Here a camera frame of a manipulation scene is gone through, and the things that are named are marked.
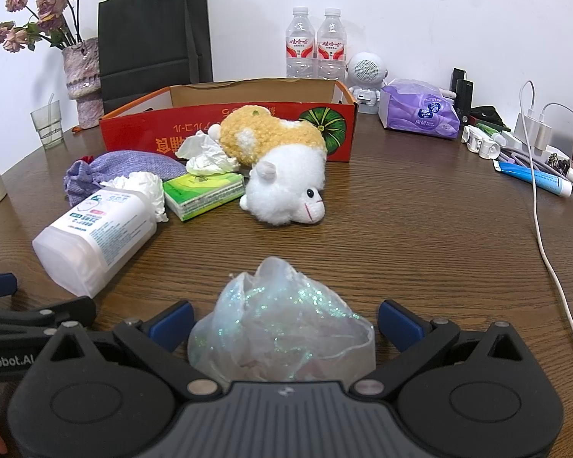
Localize white wet wipes canister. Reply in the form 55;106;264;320
33;188;157;298

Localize iridescent plastic bag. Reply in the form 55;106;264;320
187;256;376;387

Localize green tissue packet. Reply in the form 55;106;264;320
163;173;245;221

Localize purple knitted pouch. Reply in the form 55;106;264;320
64;150;186;207

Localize white tissue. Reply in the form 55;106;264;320
176;131;240;176
100;172;168;222

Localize white yellow alpaca plush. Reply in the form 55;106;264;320
208;105;327;226

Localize clear drinking glass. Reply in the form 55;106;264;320
31;100;64;150

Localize red cardboard tray box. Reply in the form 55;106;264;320
98;77;359;164

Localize white clip holder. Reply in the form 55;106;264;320
461;125;506;160

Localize blue toothpaste tube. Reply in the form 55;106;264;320
493;160;573;197

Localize purple tissue pack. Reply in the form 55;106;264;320
378;79;461;140

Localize white power strip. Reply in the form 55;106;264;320
502;114;570;162

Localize pink textured vase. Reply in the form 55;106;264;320
62;37;104;129

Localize black rectangular boxes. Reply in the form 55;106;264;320
450;68;474;124

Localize white astronaut speaker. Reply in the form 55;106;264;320
346;52;388;115

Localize dried pink flower bouquet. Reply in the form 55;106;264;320
0;0;83;53

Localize black paper shopping bag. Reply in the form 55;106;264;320
98;0;214;114

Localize left water bottle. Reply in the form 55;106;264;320
285;6;317;79

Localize water bottle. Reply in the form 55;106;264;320
316;7;346;82
285;6;317;79

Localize right water bottle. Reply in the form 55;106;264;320
316;7;346;82

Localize white charging cable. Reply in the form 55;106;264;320
518;79;573;406

